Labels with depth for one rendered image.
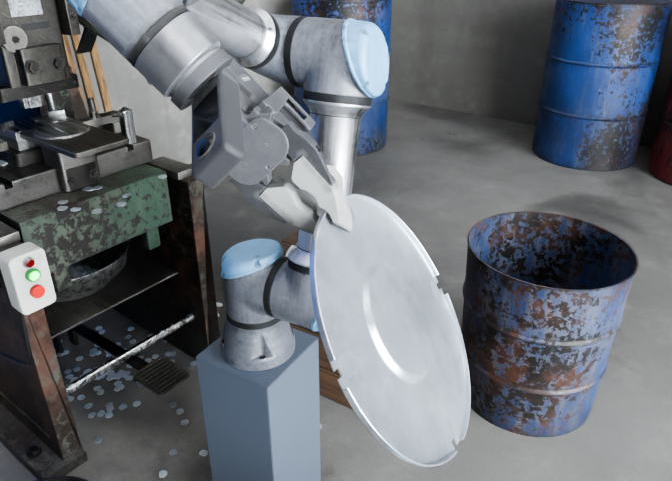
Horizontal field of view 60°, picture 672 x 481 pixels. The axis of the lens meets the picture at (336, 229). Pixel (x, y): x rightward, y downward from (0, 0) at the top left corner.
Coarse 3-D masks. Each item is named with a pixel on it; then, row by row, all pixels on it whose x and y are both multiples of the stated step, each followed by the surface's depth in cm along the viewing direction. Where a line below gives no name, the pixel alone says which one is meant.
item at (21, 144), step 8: (24, 120) 149; (32, 120) 150; (40, 120) 149; (48, 120) 149; (56, 120) 149; (64, 120) 149; (8, 128) 143; (16, 128) 143; (24, 128) 142; (32, 128) 143; (0, 136) 145; (8, 136) 143; (16, 136) 140; (8, 144) 144; (16, 144) 141; (24, 144) 142; (32, 144) 144
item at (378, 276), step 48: (336, 240) 58; (384, 240) 67; (336, 288) 55; (384, 288) 61; (336, 336) 52; (384, 336) 57; (432, 336) 67; (384, 384) 55; (432, 384) 63; (384, 432) 52; (432, 432) 59
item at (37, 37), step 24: (0, 0) 126; (24, 0) 130; (48, 0) 134; (24, 24) 131; (48, 24) 135; (0, 48) 129; (24, 48) 131; (48, 48) 134; (0, 72) 133; (24, 72) 131; (48, 72) 135
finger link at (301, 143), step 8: (288, 128) 54; (296, 128) 55; (288, 136) 55; (296, 136) 55; (304, 136) 55; (296, 144) 55; (304, 144) 55; (312, 144) 55; (288, 152) 55; (296, 152) 55; (304, 152) 55; (312, 152) 55; (320, 152) 56; (296, 160) 56; (312, 160) 55; (320, 160) 55; (320, 168) 56; (328, 176) 56
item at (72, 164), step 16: (48, 128) 141; (64, 128) 141; (80, 128) 141; (96, 128) 143; (48, 144) 132; (64, 144) 132; (80, 144) 132; (96, 144) 132; (112, 144) 133; (48, 160) 140; (64, 160) 138; (80, 160) 141; (96, 160) 144; (64, 176) 139; (80, 176) 142; (96, 176) 144
